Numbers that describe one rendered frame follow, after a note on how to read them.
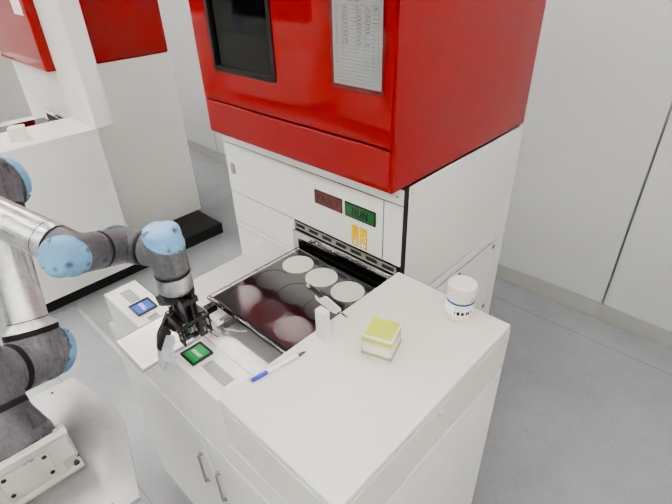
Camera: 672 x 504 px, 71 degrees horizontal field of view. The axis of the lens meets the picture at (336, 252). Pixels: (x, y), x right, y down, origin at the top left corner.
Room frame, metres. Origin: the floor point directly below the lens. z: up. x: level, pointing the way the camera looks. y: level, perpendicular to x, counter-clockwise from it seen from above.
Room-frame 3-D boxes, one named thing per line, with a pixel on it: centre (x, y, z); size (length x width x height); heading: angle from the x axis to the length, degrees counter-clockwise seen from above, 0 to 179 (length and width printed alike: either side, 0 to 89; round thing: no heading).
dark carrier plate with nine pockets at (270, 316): (1.11, 0.12, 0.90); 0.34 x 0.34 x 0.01; 45
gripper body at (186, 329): (0.82, 0.34, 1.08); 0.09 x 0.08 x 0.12; 45
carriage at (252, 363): (0.91, 0.30, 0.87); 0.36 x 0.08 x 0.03; 45
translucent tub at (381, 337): (0.80, -0.10, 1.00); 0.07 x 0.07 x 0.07; 64
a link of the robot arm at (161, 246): (0.82, 0.35, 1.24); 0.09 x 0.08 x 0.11; 72
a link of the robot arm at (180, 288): (0.82, 0.34, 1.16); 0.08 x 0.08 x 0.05
